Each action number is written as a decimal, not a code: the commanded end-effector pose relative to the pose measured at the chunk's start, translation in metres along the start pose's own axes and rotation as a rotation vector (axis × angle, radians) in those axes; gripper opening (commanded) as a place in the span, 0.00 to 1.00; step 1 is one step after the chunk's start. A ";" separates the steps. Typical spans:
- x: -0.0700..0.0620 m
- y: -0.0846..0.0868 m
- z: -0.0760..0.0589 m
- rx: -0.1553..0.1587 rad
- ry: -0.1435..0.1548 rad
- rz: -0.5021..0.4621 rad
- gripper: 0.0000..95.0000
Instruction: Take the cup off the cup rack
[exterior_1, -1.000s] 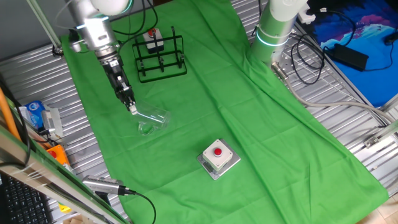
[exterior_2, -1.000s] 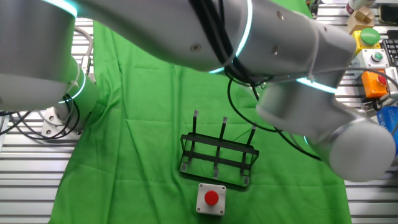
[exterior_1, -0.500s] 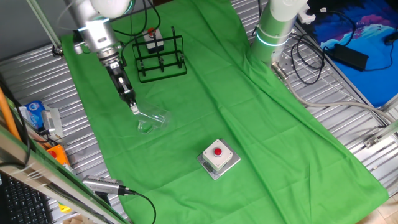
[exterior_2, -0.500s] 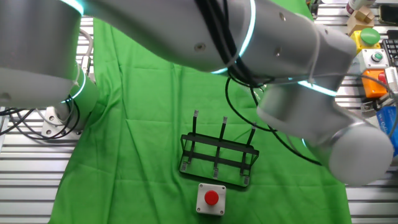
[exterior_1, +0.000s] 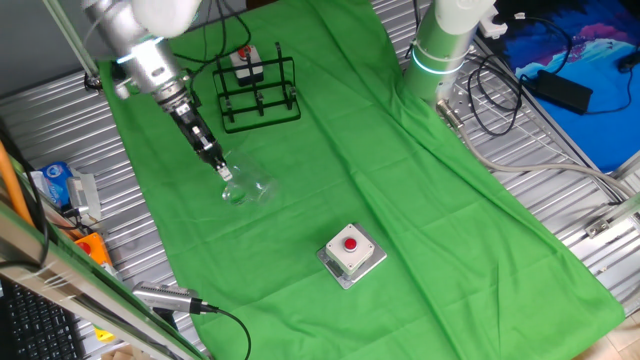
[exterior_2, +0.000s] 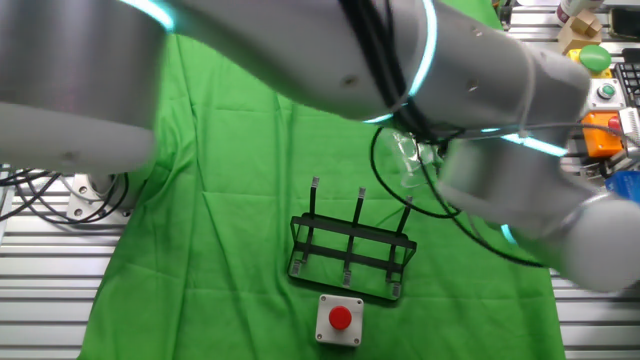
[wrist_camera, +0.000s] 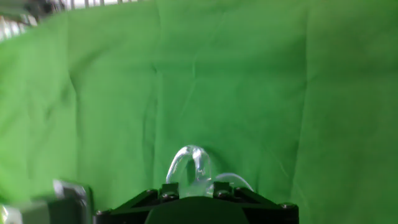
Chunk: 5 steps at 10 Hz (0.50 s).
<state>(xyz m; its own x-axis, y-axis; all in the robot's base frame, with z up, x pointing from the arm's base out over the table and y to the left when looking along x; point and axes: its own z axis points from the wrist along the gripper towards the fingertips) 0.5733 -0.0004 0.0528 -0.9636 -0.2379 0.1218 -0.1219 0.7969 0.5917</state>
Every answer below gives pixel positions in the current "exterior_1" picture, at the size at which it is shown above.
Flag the thin metal strut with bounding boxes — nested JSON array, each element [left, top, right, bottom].
[[42, 0, 104, 94]]

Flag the black wire cup rack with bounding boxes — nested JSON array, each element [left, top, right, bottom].
[[212, 41, 303, 135]]

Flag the white power strip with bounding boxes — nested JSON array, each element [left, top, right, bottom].
[[477, 4, 509, 40]]

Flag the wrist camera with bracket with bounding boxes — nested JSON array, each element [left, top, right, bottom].
[[111, 62, 133, 101]]

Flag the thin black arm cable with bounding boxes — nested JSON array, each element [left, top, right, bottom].
[[172, 0, 252, 81]]

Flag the orange box red button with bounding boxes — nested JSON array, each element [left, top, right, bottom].
[[74, 232, 114, 269]]

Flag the red button box with baseplate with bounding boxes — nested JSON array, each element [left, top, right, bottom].
[[316, 222, 389, 290]]

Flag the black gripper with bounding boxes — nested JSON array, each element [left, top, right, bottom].
[[167, 97, 234, 182]]

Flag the aluminium rail with bracket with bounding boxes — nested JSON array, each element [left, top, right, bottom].
[[583, 192, 640, 239]]

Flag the black keyboard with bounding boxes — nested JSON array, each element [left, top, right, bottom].
[[0, 278, 87, 360]]

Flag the silver ribbed camera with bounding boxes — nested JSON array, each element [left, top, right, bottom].
[[66, 172, 103, 221]]

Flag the clear glass cup with handle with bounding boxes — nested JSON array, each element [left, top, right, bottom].
[[219, 149, 279, 207]]

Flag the black cable bundle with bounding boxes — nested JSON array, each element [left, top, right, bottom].
[[466, 49, 526, 139]]

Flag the green cloth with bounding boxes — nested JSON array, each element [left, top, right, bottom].
[[97, 0, 627, 360]]

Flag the red button grey box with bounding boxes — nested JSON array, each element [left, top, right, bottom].
[[228, 43, 265, 87]]

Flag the blue tissue pack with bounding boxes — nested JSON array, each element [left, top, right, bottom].
[[29, 160, 75, 209]]

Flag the silver robot mounting plate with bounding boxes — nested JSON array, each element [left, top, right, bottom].
[[434, 74, 484, 132]]

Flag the blue patterned mat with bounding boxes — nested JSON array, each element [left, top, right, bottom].
[[492, 0, 640, 174]]

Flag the orange tube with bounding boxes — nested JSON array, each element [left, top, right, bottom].
[[0, 139, 34, 227]]

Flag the black power adapter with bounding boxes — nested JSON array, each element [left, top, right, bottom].
[[519, 68, 595, 116]]

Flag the black camera cable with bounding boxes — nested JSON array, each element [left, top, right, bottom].
[[199, 303, 253, 360]]

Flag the silver camera on stand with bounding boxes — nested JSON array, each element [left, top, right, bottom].
[[131, 280, 219, 317]]

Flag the aluminium frame beam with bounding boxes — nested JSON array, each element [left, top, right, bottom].
[[0, 199, 207, 360]]

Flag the black computer mouse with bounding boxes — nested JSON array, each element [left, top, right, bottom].
[[617, 49, 640, 74]]

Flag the thick grey cable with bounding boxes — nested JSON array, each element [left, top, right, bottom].
[[434, 98, 637, 201]]

